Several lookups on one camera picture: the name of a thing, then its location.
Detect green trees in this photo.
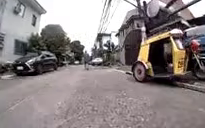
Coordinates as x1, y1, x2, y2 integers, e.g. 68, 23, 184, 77
27, 23, 86, 64

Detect overhead wires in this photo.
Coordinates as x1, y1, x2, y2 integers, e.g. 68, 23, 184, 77
95, 0, 123, 34

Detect utility pole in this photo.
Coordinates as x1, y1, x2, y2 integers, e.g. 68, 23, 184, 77
135, 0, 148, 46

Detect green plants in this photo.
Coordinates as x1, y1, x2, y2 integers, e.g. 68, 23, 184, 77
102, 39, 117, 65

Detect black car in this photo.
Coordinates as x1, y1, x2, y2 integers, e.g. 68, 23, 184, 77
11, 51, 59, 76

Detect grey concrete road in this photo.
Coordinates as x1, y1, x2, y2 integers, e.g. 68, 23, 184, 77
0, 63, 205, 128

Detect white building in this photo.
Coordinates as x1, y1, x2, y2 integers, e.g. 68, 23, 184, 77
0, 0, 48, 68

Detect yellow motor tricycle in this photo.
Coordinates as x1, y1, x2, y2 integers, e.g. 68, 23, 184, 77
131, 28, 205, 84

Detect building with dark gate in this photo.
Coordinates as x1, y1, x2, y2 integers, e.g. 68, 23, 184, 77
114, 8, 148, 67

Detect concrete kerb strip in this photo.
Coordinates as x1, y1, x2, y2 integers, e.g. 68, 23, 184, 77
111, 66, 205, 96
0, 71, 16, 83

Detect white car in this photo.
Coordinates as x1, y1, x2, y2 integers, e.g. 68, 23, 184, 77
89, 57, 104, 67

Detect blue vehicle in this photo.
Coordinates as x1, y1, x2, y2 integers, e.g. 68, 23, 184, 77
184, 23, 205, 61

